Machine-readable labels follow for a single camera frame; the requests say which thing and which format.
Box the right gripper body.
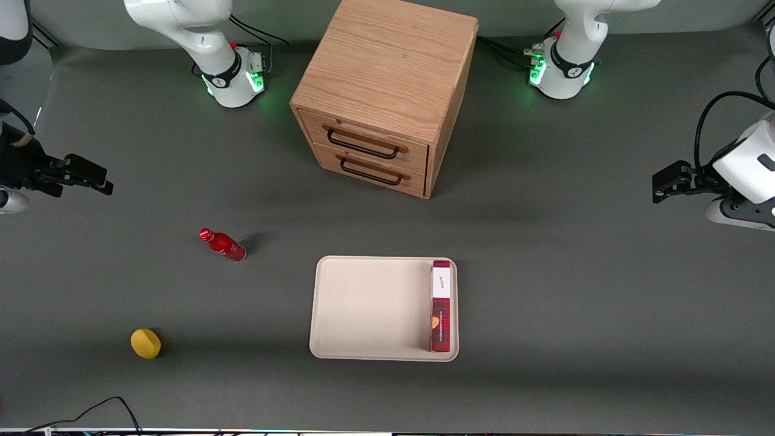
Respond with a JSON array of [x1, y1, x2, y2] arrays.
[[0, 121, 66, 198]]

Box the red coke bottle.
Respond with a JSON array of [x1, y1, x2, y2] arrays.
[[199, 228, 248, 263]]

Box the beige rectangular tray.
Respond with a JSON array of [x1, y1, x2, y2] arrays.
[[309, 255, 460, 363]]

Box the yellow lemon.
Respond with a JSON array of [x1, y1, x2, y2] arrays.
[[130, 328, 162, 360]]

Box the red plaid box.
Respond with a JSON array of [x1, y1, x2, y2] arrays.
[[430, 260, 452, 353]]

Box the wooden drawer with wide front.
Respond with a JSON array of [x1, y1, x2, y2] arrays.
[[298, 109, 430, 177]]

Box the wooden drawer with narrow front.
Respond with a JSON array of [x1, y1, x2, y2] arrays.
[[312, 142, 428, 199]]

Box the wooden two-drawer cabinet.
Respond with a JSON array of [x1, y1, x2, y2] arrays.
[[289, 0, 480, 200]]

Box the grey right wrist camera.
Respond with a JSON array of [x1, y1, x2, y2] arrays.
[[0, 187, 29, 215]]

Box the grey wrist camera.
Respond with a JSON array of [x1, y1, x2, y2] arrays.
[[0, 187, 29, 215], [705, 195, 775, 233]]

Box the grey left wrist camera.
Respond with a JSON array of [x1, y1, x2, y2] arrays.
[[705, 195, 775, 233]]

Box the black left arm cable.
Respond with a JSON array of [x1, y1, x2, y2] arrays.
[[694, 56, 775, 171]]

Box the black left arm base cables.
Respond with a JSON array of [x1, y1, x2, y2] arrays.
[[477, 18, 567, 72]]

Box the black arm base cables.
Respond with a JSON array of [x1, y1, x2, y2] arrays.
[[477, 18, 567, 72], [229, 13, 290, 76]]

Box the black right arm base cables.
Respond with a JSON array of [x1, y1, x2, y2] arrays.
[[229, 13, 290, 76]]

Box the black cable at table edge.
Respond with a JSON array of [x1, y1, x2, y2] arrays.
[[18, 396, 143, 435]]

